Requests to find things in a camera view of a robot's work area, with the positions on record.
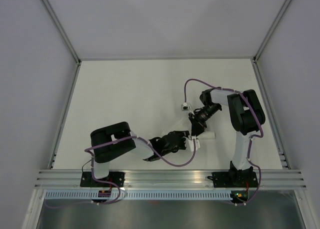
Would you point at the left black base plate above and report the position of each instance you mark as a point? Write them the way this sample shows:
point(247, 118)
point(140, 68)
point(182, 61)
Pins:
point(114, 178)

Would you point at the right aluminium frame post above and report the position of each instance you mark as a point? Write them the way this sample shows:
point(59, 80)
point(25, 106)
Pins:
point(274, 25)

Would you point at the white slotted cable duct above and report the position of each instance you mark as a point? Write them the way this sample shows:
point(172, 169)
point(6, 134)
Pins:
point(220, 195)

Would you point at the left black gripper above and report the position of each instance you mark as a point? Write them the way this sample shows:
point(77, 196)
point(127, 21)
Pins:
point(183, 133)

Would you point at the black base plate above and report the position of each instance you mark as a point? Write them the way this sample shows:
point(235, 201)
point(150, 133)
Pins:
point(114, 178)
point(234, 179)

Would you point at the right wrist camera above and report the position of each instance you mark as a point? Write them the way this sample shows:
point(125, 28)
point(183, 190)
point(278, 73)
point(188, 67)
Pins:
point(187, 108)

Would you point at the white cloth napkin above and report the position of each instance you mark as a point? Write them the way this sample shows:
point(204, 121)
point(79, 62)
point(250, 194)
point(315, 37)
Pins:
point(207, 135)

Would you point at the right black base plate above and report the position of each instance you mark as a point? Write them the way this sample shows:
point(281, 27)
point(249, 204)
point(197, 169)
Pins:
point(234, 179)

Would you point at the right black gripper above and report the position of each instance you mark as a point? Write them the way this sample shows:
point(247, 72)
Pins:
point(197, 125)

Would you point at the left aluminium frame post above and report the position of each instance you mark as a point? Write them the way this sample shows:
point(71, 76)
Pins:
point(60, 29)

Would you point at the aluminium mounting rail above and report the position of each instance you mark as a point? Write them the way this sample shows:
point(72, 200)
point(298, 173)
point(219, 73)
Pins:
point(271, 179)

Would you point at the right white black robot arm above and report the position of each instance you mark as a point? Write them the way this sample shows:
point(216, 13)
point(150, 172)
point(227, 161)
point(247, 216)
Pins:
point(246, 117)

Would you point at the aluminium frame post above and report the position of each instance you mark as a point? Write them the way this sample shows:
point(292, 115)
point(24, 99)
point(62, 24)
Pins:
point(274, 25)
point(60, 29)

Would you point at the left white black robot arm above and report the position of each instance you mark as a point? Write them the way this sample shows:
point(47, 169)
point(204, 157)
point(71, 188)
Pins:
point(113, 141)

